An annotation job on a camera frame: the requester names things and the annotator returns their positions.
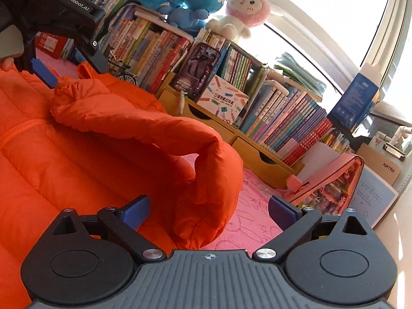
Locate white pencil-print cardboard box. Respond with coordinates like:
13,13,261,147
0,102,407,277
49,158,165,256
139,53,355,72
197,75,250,126

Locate wooden desktop bookshelf with drawers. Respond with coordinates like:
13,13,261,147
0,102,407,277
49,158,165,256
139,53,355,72
154,61,322,190

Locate row of upright storybooks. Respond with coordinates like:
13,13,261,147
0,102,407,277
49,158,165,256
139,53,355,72
63,0,194,95

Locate black smartphone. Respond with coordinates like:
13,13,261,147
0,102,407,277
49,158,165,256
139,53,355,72
172,42,222,102

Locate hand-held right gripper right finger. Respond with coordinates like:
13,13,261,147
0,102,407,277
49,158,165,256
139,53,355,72
252,196,374,261

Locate pink triangular toy house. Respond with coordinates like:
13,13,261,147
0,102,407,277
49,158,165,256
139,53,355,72
286,153,366,216

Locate light blue paper sheet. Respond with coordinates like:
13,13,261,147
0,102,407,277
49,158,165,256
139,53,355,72
349,167,400,229

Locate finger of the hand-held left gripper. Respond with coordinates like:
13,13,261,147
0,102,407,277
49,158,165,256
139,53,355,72
72,35,110,74
15,35,59,88

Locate row of green-spine books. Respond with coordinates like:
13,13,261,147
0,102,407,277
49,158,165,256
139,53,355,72
196,29,258,87

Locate dark blue cardboard box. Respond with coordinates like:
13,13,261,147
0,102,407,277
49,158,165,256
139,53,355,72
327,63,380,132

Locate brown cardboard sheet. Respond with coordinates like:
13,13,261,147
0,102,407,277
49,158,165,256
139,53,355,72
356,143,401,187

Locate pink white bunny plush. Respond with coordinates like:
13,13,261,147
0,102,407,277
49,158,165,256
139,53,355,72
206,0,271,41

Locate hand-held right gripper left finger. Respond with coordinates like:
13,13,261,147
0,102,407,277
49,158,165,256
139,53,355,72
51,196,166,261

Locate pink rabbit-print blanket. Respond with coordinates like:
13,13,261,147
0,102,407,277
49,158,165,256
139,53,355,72
34,50,292,252

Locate clear clipboard with metal clip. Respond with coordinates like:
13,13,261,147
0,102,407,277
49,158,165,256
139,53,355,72
370,135,407,163

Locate blue white-faced plush toy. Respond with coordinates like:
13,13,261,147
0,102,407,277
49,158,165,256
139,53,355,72
167,0,226,28

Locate miniature black bicycle model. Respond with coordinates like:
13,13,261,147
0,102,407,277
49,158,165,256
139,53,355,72
106,50,139,87

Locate white plastic pipe fitting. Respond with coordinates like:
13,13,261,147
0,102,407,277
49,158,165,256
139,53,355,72
383,125,412,145

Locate orange puffer jacket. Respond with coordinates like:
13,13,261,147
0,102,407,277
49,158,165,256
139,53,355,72
0,61,243,309

